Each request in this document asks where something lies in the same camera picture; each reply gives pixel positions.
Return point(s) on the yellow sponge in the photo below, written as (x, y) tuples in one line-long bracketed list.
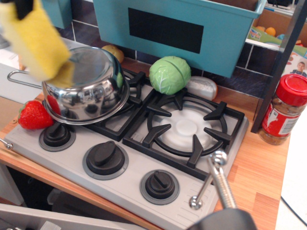
[(35, 39)]

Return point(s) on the right black burner grate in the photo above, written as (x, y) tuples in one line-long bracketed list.
[(182, 130)]

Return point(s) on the middle black stove knob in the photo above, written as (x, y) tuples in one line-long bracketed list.
[(105, 161)]

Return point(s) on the cardboard box with toys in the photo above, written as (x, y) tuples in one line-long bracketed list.
[(270, 28)]

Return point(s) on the yellow toy potato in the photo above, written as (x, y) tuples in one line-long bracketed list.
[(116, 52)]

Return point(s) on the stainless steel pot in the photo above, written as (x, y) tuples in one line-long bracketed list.
[(87, 66)]

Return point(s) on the chrome clamp screw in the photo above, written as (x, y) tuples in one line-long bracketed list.
[(216, 161)]

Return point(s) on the red toy strawberry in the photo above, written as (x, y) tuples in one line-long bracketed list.
[(33, 115)]

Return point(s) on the large teal bin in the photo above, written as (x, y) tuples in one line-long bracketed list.
[(208, 35)]

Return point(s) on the grey toy stove top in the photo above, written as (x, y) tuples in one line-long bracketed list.
[(150, 158)]

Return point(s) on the small chrome rod left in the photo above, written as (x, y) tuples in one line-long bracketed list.
[(6, 144)]

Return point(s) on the small teal bin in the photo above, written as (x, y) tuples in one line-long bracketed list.
[(59, 11)]

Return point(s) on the right black stove knob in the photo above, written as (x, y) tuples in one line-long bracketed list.
[(159, 187)]

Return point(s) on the black clamp base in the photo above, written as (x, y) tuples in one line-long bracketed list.
[(226, 219)]

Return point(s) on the green toy cabbage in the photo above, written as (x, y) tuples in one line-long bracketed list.
[(169, 75)]

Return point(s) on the black stove knob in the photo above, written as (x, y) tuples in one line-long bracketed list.
[(105, 161), (57, 137), (159, 187)]

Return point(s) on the red lid spice jar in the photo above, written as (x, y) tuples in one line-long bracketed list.
[(286, 106)]

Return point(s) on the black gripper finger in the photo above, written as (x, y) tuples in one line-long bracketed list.
[(23, 7)]

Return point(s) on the black metal post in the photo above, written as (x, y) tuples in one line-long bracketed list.
[(293, 31)]

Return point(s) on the left black stove knob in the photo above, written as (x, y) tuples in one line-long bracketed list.
[(57, 137)]

